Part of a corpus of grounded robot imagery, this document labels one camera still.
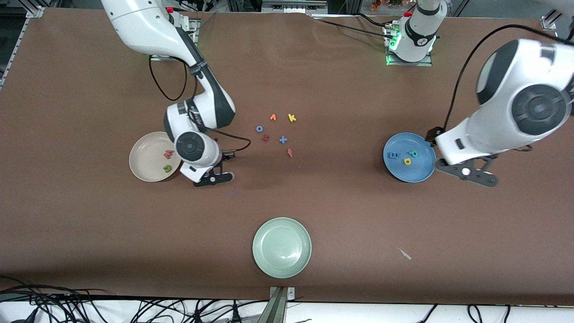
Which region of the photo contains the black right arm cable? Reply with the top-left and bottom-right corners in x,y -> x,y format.
148,55 -> 252,155

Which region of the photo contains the black floor cable bundle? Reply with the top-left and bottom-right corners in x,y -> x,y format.
0,276 -> 270,323

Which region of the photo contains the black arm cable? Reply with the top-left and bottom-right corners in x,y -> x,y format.
148,55 -> 252,155
442,24 -> 574,131

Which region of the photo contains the pale green plate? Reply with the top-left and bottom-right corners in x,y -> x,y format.
252,217 -> 313,279

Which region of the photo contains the grey power strip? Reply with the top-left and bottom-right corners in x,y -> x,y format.
261,0 -> 329,14

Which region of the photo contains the black base power cable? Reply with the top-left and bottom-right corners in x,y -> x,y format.
314,13 -> 397,41

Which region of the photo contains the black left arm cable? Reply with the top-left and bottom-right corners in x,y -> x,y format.
442,24 -> 574,131

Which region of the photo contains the metal table edge bracket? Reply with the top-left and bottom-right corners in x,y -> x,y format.
269,286 -> 296,323

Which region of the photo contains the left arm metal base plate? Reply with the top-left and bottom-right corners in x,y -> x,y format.
385,22 -> 433,67

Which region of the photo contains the aluminium frame rail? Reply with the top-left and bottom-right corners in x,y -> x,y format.
540,9 -> 562,31
0,5 -> 45,90

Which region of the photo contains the beige brown plate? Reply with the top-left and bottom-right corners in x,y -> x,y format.
129,131 -> 182,183

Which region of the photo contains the blue plate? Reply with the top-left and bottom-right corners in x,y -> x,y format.
383,132 -> 437,183

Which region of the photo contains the brown table cover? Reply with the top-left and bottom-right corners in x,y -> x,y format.
0,8 -> 574,306

